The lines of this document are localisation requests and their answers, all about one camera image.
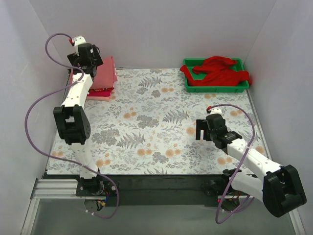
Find pink t shirt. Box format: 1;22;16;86
82;56;117;89

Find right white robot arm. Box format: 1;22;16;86
196;113;307;217

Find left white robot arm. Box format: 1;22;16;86
53;42;104;196

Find folded magenta shirt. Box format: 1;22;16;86
88;89;112;97

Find folded red printed shirt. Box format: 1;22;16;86
89;87;114;92

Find green plastic bin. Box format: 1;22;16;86
183;58;250;93

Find floral patterned table mat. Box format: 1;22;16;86
46;68;272;176

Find red t shirt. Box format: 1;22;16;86
180;56;252;87

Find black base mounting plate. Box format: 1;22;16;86
76;174;228;207

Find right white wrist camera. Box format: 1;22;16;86
206;106;222;115

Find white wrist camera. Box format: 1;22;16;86
206;106;222;115
69;35;86;47

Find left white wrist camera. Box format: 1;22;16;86
69;35;86;47

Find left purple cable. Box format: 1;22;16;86
24;33;120;219

